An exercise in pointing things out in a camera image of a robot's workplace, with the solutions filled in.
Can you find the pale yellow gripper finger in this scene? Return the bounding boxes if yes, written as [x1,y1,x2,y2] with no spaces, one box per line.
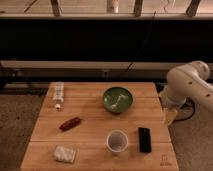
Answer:
[165,109,176,125]

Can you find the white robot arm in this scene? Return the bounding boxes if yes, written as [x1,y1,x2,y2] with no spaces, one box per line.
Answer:
[159,61,213,125]

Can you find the green ceramic bowl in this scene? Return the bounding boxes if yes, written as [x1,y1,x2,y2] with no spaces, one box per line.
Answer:
[102,87,133,114]

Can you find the black rectangular block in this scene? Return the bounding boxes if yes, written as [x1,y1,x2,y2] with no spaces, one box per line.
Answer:
[138,127,152,153]

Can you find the white folded cloth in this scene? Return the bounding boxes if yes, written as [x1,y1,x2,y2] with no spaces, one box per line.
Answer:
[53,146,76,163]

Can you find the clear plastic bottle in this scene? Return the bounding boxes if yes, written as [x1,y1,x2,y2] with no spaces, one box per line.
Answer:
[53,82,64,110]

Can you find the black cable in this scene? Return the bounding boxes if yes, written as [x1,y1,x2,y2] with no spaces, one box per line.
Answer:
[119,11,158,77]

